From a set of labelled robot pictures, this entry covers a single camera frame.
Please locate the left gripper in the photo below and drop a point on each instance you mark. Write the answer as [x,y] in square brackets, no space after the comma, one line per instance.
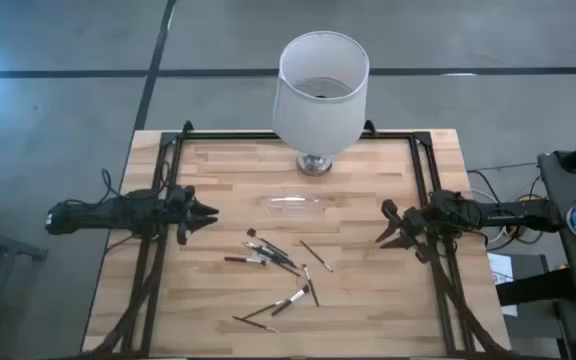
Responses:
[172,215]

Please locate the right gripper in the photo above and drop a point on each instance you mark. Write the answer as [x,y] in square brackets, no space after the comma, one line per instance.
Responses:
[420,222]

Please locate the medium fluffy makeup brush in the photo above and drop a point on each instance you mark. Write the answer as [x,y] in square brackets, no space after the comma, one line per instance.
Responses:
[243,260]

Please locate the eyebrow comb makeup brush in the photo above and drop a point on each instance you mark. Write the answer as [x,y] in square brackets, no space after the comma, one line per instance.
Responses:
[268,254]

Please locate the slim silver-ferrule makeup brush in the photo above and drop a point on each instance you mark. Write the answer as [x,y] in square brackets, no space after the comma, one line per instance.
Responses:
[316,256]

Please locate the clear acrylic brush organizer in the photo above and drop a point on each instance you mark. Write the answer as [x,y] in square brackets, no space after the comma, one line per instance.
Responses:
[298,206]

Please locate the thin pointed-tip makeup brush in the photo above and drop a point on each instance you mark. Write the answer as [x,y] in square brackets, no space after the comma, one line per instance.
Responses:
[263,310]

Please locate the large fluffy makeup brush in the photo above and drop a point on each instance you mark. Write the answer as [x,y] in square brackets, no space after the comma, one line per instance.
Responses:
[298,296]

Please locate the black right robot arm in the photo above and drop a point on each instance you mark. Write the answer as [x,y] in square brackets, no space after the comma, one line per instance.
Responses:
[508,215]

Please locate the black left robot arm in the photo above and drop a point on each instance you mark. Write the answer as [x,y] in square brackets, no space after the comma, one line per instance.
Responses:
[108,215]

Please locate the white paper sheet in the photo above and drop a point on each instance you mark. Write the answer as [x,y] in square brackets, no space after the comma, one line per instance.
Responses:
[498,265]

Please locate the white shade chrome table lamp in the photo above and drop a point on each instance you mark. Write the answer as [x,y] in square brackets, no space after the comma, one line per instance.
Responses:
[318,120]

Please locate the black bar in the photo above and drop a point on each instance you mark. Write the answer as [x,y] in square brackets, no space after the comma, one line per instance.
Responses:
[533,287]

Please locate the black frame clamp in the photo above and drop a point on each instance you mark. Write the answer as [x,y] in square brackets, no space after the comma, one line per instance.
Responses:
[187,127]
[369,128]

